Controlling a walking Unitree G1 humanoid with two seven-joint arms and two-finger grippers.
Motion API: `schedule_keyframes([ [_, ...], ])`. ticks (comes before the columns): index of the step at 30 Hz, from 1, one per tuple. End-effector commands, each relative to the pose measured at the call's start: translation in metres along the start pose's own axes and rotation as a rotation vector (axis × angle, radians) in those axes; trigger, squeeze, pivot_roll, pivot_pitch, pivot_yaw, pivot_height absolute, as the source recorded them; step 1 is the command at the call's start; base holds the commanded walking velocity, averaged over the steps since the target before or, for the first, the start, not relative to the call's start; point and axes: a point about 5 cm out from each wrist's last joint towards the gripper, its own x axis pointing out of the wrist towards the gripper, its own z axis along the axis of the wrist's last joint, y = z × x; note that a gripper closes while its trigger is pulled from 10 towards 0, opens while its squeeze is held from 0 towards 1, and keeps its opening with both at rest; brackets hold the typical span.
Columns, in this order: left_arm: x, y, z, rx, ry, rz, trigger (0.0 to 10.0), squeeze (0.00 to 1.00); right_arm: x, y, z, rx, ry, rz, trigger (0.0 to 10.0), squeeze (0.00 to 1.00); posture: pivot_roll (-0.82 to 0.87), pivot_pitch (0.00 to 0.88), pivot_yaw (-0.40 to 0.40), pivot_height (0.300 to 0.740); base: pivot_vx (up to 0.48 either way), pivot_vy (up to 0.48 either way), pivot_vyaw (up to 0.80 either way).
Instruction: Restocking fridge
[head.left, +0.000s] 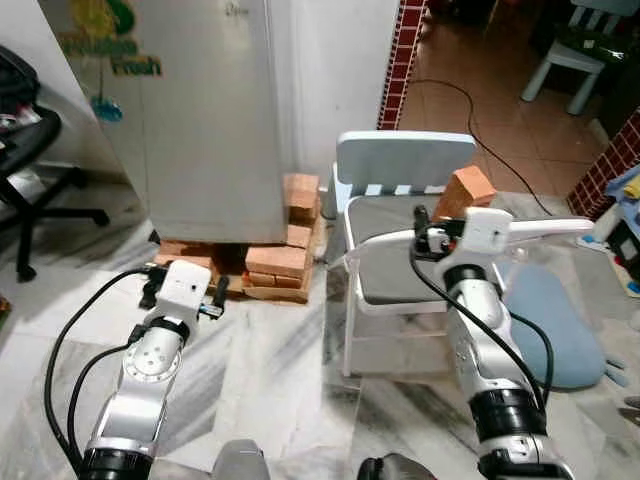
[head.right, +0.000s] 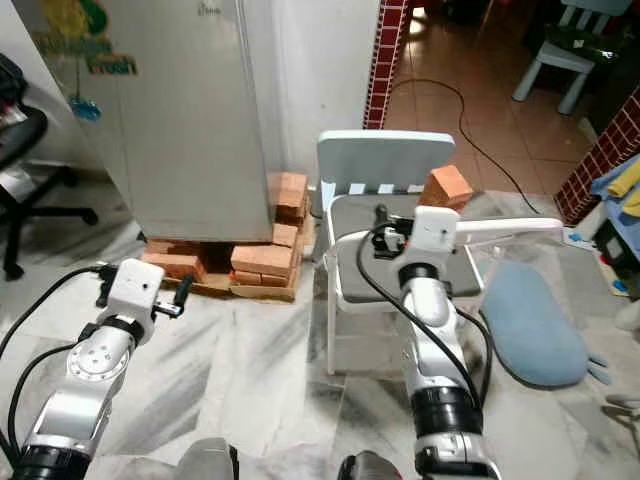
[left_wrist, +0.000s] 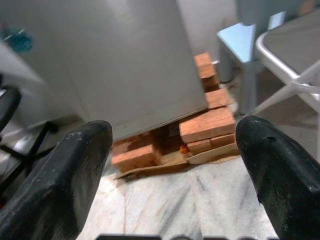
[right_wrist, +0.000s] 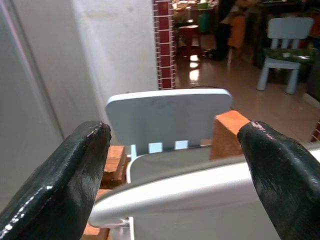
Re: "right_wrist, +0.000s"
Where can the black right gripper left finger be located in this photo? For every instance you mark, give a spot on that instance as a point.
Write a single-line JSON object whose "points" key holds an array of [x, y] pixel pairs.
{"points": [[57, 190]]}

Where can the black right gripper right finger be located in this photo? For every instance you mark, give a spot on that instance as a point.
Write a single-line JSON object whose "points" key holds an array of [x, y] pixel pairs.
{"points": [[287, 180]]}

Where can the red brick stack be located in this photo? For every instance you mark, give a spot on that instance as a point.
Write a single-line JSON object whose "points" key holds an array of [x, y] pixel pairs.
{"points": [[115, 165], [225, 135]]}

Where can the green cushion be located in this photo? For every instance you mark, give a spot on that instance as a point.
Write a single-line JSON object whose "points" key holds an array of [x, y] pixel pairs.
{"points": [[287, 53]]}

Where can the light blue child chair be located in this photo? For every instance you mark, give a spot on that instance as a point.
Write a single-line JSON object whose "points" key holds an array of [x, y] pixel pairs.
{"points": [[165, 117], [287, 30]]}

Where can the orange box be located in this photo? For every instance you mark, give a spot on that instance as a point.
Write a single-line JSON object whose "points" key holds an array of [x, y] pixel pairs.
{"points": [[237, 31]]}

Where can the person in black clothes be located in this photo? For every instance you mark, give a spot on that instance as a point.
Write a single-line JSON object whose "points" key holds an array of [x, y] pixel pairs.
{"points": [[222, 30]]}

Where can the red round stool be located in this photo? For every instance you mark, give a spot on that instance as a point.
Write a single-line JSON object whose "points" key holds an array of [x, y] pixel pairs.
{"points": [[190, 37]]}

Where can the red tiled pillar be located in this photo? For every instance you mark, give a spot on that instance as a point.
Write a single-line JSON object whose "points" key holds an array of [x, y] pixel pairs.
{"points": [[165, 50]]}

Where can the green plastic container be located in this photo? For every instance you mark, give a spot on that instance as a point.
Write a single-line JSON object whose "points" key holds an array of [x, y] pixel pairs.
{"points": [[204, 22]]}

